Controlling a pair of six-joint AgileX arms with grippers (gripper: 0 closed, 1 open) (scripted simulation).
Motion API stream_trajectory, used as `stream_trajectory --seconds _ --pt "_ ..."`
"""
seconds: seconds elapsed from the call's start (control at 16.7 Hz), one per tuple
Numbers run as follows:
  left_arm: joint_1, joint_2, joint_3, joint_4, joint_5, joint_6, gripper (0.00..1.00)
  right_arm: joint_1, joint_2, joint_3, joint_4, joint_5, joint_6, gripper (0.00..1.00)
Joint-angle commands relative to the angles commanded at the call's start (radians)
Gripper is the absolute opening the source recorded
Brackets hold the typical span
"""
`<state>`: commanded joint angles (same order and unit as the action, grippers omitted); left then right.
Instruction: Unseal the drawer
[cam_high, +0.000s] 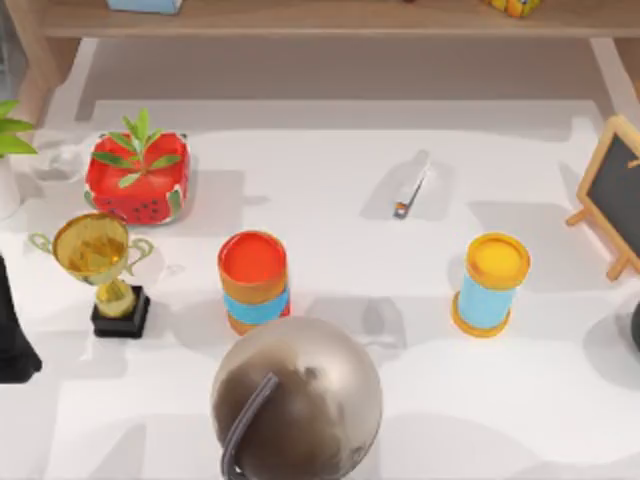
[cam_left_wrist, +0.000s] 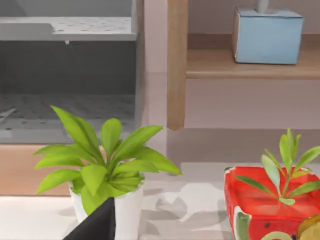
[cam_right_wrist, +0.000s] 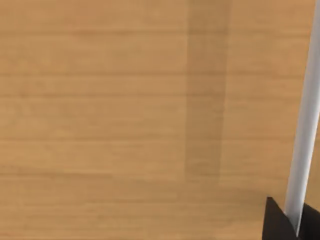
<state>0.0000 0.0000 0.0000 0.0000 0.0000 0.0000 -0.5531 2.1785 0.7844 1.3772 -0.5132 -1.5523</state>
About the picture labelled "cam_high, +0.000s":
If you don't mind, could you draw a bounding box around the red orange and blue can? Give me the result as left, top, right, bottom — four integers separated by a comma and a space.
217, 229, 293, 337

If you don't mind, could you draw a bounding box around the grey globe with dark arc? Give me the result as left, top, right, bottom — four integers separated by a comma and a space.
209, 315, 384, 480

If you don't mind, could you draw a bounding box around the yellow and light blue can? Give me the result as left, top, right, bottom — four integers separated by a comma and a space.
451, 232, 532, 339

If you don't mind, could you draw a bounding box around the red watermelon plant pot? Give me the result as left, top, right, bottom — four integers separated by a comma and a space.
83, 107, 190, 226

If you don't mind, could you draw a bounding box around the wooden shelf unit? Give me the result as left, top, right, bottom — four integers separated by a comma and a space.
0, 0, 640, 131

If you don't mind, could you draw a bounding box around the gold trophy on black base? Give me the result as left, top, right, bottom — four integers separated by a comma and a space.
28, 212, 155, 339

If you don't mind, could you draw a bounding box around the light blue box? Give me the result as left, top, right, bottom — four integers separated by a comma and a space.
106, 0, 184, 13

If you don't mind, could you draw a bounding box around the wooden framed blackboard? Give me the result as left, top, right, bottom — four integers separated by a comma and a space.
565, 114, 640, 282

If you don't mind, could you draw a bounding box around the yellow and orange box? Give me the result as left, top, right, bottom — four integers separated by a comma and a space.
482, 0, 544, 19

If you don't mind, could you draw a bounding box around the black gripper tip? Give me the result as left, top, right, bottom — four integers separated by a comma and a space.
0, 253, 43, 385

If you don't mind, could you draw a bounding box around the green plant in white pot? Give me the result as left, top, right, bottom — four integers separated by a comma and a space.
0, 99, 39, 220

